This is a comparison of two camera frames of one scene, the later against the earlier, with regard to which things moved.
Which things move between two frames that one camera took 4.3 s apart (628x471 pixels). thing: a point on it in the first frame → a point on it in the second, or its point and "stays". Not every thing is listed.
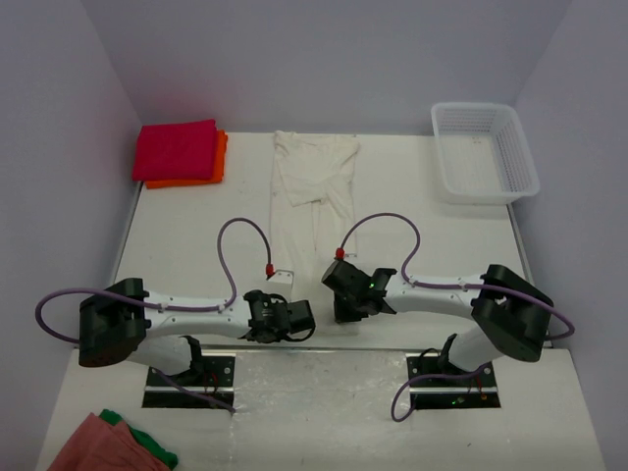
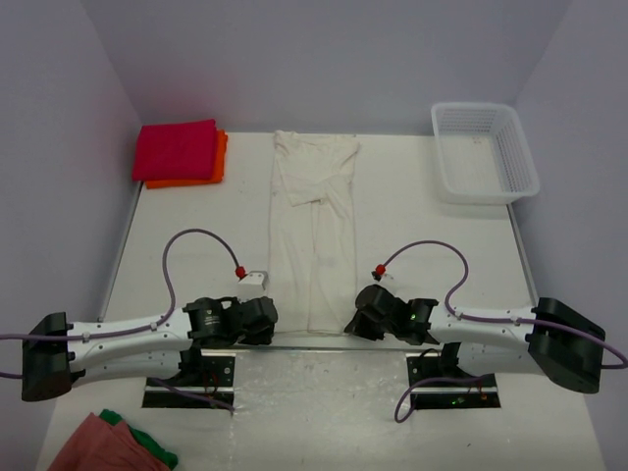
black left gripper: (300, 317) → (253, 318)
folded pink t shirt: (176, 151) stays
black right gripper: (344, 316) → (360, 329)
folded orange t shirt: (217, 178) stays
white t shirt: (312, 211) stays
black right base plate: (477, 392) stays
